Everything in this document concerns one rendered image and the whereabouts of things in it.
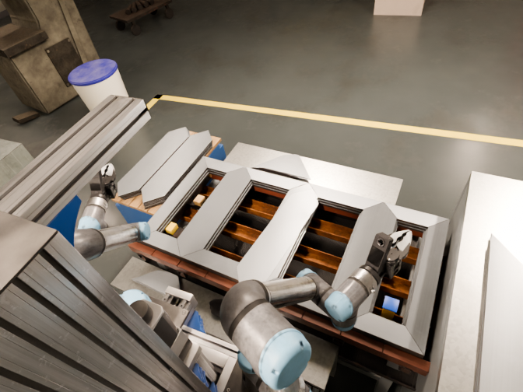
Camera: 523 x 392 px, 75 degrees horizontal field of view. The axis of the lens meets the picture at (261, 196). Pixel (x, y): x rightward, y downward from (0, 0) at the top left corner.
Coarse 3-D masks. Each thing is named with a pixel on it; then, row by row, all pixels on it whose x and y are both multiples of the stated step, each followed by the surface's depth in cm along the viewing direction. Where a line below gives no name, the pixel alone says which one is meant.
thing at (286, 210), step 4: (284, 204) 200; (280, 208) 198; (284, 208) 197; (288, 208) 197; (292, 208) 197; (296, 208) 196; (280, 212) 196; (284, 212) 195; (288, 212) 195; (292, 212) 195; (296, 212) 194; (300, 212) 194; (304, 212) 194; (288, 216) 193; (292, 216) 193; (296, 216) 192; (300, 216) 192; (304, 216) 192; (308, 216) 191; (296, 220) 191; (300, 220) 190; (304, 220) 190
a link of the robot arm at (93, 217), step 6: (84, 210) 130; (90, 210) 129; (96, 210) 130; (102, 210) 132; (84, 216) 127; (90, 216) 127; (96, 216) 128; (102, 216) 131; (84, 222) 125; (90, 222) 125; (96, 222) 127; (102, 222) 131; (78, 228) 125; (84, 228) 124; (96, 228) 126; (102, 228) 131
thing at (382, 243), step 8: (376, 240) 97; (384, 240) 96; (392, 240) 96; (376, 248) 98; (384, 248) 96; (368, 256) 100; (376, 256) 98; (384, 256) 97; (368, 264) 100; (376, 264) 98
